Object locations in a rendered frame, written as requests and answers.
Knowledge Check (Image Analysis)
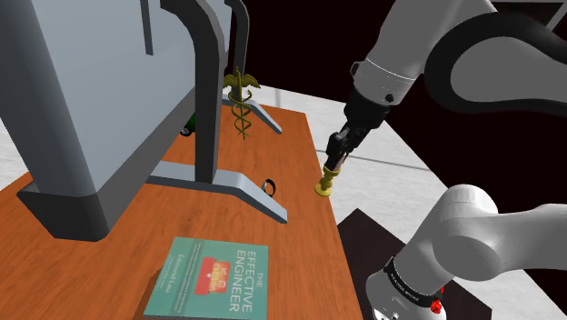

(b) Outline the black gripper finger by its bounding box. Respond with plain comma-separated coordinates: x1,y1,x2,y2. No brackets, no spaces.
337,127,362,172
325,131,346,168

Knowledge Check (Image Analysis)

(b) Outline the gold candlestick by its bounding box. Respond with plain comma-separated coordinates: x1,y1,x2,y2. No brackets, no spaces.
313,165,343,199

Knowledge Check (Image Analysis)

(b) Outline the wooden desk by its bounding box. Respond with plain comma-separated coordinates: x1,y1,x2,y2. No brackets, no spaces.
0,103,364,320

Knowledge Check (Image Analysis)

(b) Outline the gold winged staff figure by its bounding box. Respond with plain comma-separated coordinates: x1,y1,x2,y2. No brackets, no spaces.
223,65,263,141

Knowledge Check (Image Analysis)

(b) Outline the dark robot stand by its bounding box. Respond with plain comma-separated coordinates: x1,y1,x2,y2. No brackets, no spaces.
336,207,493,320

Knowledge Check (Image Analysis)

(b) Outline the green toy car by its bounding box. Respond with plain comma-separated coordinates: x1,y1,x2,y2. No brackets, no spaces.
179,112,197,138

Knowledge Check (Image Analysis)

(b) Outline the teal book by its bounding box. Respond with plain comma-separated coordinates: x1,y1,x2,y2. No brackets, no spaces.
142,235,270,320

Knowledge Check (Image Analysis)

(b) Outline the grey computer monitor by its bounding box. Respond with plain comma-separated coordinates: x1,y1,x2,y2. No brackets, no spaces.
0,0,289,243

